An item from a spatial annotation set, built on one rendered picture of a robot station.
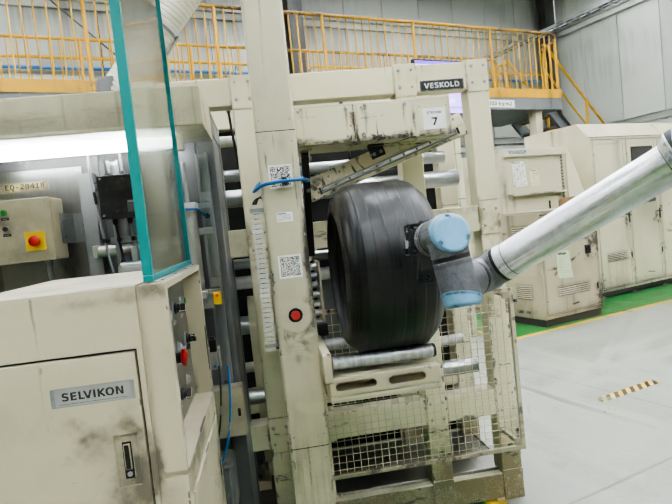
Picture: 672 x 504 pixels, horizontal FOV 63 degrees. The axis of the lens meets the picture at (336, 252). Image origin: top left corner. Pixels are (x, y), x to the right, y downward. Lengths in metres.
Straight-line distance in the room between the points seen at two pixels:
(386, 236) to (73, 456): 0.97
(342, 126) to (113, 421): 1.35
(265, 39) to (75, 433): 1.26
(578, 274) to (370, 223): 5.09
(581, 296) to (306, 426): 5.09
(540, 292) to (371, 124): 4.40
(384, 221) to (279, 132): 0.45
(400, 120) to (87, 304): 1.39
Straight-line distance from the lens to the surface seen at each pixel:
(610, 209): 1.27
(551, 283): 6.27
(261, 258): 1.81
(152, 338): 1.09
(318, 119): 2.07
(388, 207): 1.67
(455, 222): 1.25
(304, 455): 1.91
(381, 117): 2.11
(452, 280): 1.26
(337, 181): 2.18
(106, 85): 2.17
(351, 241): 1.62
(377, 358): 1.76
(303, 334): 1.79
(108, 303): 1.10
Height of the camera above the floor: 1.34
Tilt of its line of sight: 3 degrees down
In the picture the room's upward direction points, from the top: 6 degrees counter-clockwise
